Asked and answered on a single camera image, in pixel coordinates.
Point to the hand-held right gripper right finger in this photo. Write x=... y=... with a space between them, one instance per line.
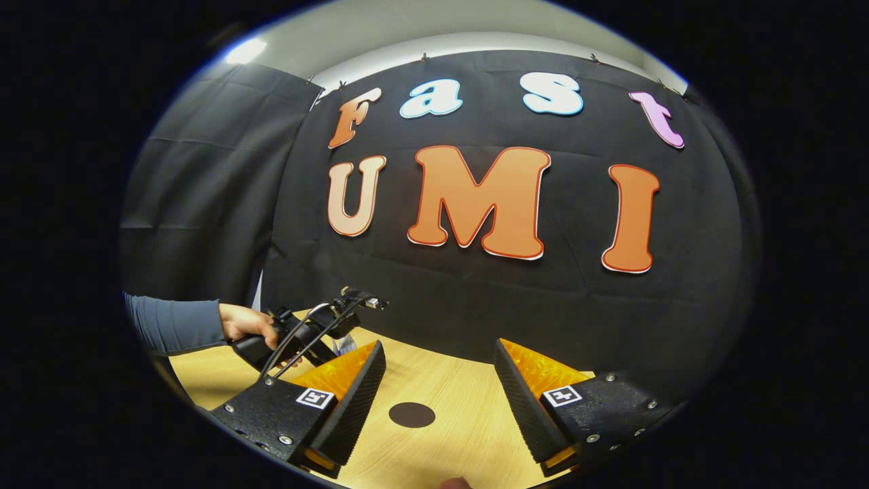
x=523 y=407

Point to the wooden desktop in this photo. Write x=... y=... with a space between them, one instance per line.
x=461 y=421

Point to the ceiling light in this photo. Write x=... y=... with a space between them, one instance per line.
x=246 y=51

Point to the black backdrop cloth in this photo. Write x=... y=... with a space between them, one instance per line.
x=475 y=305

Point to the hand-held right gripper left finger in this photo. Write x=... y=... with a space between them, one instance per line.
x=356 y=407

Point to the dark brown round coaster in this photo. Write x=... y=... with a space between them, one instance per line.
x=412 y=414

